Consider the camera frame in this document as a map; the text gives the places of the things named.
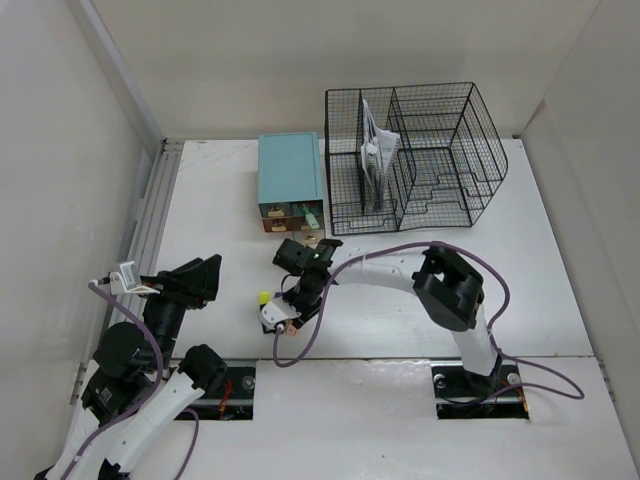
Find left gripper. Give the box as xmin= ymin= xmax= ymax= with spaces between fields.
xmin=138 ymin=253 xmax=221 ymax=369

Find orange highlighter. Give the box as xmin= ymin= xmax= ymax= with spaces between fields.
xmin=284 ymin=322 xmax=298 ymax=336

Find teal drawer box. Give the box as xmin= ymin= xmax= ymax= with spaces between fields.
xmin=258 ymin=132 xmax=324 ymax=232

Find white paper sheets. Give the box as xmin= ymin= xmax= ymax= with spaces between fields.
xmin=360 ymin=99 xmax=400 ymax=211

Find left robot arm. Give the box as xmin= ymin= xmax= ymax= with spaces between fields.
xmin=36 ymin=254 xmax=227 ymax=479

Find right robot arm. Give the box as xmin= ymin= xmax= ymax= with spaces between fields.
xmin=260 ymin=239 xmax=501 ymax=397

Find yellow cap black highlighter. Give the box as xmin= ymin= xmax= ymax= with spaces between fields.
xmin=258 ymin=291 xmax=271 ymax=307

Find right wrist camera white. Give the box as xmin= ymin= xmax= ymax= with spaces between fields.
xmin=259 ymin=297 xmax=300 ymax=334

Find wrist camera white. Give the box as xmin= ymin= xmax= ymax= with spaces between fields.
xmin=108 ymin=261 xmax=158 ymax=296
xmin=259 ymin=297 xmax=300 ymax=334

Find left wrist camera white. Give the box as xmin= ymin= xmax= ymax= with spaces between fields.
xmin=108 ymin=261 xmax=158 ymax=296

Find aluminium rail frame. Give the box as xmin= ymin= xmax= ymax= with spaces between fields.
xmin=69 ymin=138 xmax=185 ymax=408

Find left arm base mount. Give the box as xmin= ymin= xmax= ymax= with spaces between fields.
xmin=189 ymin=360 xmax=257 ymax=421

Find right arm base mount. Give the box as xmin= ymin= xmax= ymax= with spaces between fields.
xmin=431 ymin=361 xmax=529 ymax=420

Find black wire mesh organizer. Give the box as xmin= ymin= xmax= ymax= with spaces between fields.
xmin=324 ymin=82 xmax=508 ymax=236

